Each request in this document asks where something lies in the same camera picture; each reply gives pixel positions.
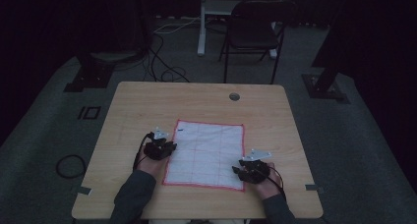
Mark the grey round table grommet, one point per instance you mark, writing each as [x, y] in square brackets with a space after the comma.
[234, 96]

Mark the grey tape strip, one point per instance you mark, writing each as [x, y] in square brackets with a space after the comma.
[84, 190]
[313, 187]

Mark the black stand with square base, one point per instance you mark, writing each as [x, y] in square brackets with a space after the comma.
[90, 75]
[326, 83]

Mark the person's left hand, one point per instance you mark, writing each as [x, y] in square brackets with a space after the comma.
[149, 165]

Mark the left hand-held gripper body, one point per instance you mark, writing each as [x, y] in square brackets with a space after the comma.
[158, 147]

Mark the white cloth with pink grid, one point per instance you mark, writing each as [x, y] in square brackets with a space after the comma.
[206, 153]

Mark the black folding chair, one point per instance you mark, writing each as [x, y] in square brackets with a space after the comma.
[254, 30]

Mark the person's right hand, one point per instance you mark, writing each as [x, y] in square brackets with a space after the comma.
[270, 184]

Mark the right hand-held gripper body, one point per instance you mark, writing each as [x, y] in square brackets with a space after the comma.
[255, 170]

